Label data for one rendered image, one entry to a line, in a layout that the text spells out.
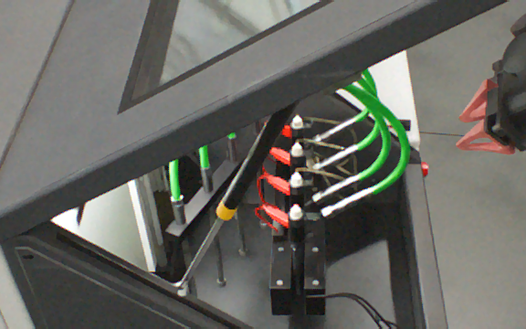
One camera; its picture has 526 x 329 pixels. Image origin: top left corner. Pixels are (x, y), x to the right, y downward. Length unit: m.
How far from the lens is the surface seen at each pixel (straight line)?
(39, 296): 0.96
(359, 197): 1.27
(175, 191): 1.28
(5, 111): 0.98
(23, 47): 1.09
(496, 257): 2.78
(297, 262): 1.39
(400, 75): 1.85
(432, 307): 1.41
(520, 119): 1.08
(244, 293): 1.57
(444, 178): 3.02
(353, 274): 1.59
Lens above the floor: 2.06
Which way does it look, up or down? 42 degrees down
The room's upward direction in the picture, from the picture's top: 4 degrees counter-clockwise
